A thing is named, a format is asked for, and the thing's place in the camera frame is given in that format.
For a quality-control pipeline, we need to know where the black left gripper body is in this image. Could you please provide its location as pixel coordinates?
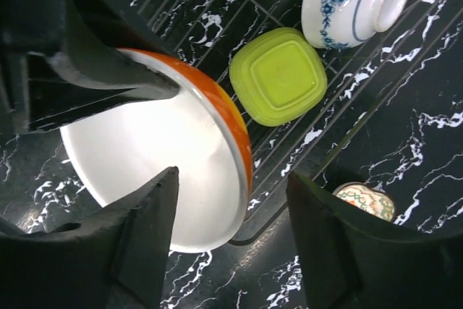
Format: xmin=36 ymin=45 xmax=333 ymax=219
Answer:
xmin=1 ymin=0 xmax=77 ymax=133

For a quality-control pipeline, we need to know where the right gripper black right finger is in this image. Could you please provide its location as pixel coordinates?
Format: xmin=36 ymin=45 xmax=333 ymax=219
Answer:
xmin=286 ymin=172 xmax=462 ymax=308

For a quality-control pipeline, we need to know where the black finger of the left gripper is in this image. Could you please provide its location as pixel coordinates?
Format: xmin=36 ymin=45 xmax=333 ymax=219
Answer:
xmin=28 ymin=9 xmax=179 ymax=132

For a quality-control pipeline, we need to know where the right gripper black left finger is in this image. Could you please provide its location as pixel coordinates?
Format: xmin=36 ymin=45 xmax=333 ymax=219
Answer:
xmin=1 ymin=166 xmax=179 ymax=308

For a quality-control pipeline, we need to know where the white top bowl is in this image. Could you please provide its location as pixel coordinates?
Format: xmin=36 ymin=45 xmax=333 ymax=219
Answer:
xmin=229 ymin=27 xmax=328 ymax=127

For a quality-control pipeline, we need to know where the blue white patterned bowl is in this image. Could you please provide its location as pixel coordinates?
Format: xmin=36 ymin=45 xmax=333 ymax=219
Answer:
xmin=301 ymin=0 xmax=407 ymax=50

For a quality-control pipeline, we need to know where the colourful patterned small bowl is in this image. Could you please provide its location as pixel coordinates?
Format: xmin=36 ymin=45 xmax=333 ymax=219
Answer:
xmin=333 ymin=182 xmax=396 ymax=222

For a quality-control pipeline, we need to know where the dark wire dish rack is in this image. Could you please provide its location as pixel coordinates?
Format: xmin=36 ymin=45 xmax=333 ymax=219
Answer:
xmin=79 ymin=0 xmax=463 ymax=247

